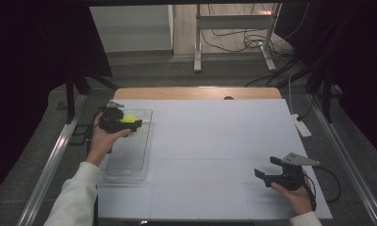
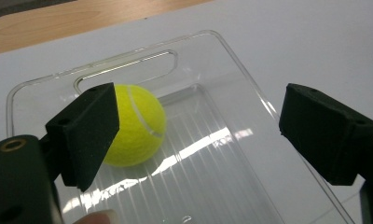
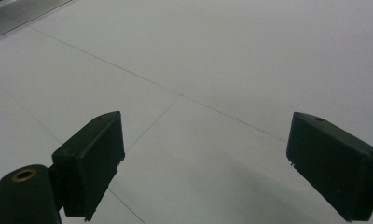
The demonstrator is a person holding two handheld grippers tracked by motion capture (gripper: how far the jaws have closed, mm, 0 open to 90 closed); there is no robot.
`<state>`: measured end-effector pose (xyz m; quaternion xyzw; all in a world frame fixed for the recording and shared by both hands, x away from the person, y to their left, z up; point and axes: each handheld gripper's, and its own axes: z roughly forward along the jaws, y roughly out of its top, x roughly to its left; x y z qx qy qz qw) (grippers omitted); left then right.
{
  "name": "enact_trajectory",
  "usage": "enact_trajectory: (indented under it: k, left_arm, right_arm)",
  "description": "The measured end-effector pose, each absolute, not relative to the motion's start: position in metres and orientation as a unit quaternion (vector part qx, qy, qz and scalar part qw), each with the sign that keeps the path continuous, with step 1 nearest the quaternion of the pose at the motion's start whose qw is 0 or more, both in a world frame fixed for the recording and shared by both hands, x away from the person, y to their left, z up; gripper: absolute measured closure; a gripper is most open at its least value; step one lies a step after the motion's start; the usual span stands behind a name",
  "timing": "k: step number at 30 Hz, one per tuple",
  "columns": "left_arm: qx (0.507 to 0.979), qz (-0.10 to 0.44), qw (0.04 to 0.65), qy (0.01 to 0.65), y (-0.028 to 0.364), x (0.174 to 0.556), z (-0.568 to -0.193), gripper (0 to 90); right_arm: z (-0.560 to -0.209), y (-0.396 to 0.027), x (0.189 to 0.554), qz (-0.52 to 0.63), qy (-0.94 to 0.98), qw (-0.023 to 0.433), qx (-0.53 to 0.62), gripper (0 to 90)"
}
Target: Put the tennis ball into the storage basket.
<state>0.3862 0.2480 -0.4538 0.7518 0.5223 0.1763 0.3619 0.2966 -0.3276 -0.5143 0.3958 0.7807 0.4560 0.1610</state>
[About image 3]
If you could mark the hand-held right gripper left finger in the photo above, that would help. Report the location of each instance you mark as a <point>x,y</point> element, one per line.
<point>91,168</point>

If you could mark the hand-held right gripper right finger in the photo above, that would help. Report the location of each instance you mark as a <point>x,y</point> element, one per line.
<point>337,168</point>

